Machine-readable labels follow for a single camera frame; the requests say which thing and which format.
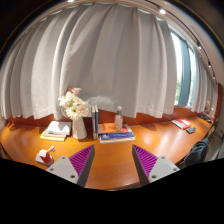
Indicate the small dark object on desk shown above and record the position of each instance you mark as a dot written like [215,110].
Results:
[191,130]

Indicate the blue book lying flat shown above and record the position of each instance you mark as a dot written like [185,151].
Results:
[116,137]

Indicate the upright grey book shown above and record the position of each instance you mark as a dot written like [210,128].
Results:
[93,122]

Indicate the white book on stack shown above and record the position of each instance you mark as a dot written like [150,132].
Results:
[59,128]

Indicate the white flower bouquet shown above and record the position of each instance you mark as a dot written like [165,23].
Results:
[72,105]

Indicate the large white curtain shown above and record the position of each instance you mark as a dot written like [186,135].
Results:
[118,56]

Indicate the upright blue book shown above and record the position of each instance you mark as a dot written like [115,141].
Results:
[96,120]

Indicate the window with frame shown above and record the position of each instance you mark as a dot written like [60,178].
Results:
[186,71]

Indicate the red and white charger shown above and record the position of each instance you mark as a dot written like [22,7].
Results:
[45,154]

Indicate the white ceramic vase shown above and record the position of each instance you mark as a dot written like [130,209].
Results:
[78,129]

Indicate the red book far right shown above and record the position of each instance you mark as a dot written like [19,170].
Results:
[181,123]

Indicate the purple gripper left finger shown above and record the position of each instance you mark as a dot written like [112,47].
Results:
[75,168]

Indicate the white curtain at right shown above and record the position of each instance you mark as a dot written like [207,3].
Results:
[206,90]

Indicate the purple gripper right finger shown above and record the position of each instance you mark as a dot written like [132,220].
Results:
[151,168]

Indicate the orange book lying flat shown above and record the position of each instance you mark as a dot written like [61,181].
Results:
[111,128]

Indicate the dark chair with jacket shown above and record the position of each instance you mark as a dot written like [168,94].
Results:
[198,152]

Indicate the yellow book under stack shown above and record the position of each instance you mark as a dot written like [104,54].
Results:
[43,136]

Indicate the clear plastic bottle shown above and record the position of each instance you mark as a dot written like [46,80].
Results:
[119,118]

